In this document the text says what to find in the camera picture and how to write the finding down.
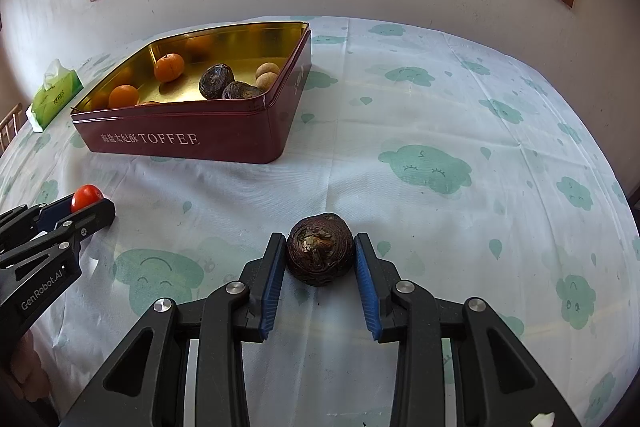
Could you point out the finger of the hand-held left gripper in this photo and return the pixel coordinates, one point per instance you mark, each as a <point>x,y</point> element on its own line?
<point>95,219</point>
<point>52,214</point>

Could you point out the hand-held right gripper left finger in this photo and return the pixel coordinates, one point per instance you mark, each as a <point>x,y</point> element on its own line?
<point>272,287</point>

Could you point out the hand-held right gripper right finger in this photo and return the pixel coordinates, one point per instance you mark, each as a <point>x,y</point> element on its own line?
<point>367,292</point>

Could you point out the red cherry tomato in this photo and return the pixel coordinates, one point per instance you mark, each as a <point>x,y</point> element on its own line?
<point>86,198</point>

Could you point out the dark water chestnut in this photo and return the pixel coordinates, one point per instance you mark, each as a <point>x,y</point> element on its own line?
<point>216,80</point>
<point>319,249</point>
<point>241,91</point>

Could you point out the red tin box gold inside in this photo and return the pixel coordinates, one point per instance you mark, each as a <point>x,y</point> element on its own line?
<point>200,137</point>

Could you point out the brown longan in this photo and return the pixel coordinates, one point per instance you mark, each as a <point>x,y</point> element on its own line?
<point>266,83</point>
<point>267,69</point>

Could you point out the person's left hand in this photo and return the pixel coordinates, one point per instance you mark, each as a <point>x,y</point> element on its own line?
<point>27,367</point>

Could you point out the wooden chair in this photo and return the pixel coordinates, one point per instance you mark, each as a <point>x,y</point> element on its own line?
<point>10,124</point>

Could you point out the white cloud print tablecloth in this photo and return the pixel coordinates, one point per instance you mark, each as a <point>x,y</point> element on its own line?
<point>450,232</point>

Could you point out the green tissue pack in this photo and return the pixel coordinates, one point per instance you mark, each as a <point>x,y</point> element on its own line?
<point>55,97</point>

